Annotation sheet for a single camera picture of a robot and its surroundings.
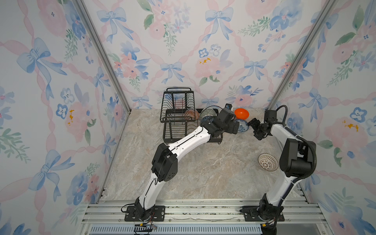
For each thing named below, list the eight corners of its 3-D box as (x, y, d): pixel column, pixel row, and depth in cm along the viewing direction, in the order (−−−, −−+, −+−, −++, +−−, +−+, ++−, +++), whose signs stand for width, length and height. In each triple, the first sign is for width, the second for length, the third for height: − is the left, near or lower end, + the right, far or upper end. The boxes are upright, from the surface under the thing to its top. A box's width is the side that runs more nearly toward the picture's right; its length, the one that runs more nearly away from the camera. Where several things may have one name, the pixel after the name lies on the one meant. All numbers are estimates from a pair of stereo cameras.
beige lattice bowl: (254, 163, 93) (257, 160, 90) (260, 154, 98) (263, 150, 94) (272, 174, 89) (275, 171, 85) (277, 163, 94) (280, 160, 90)
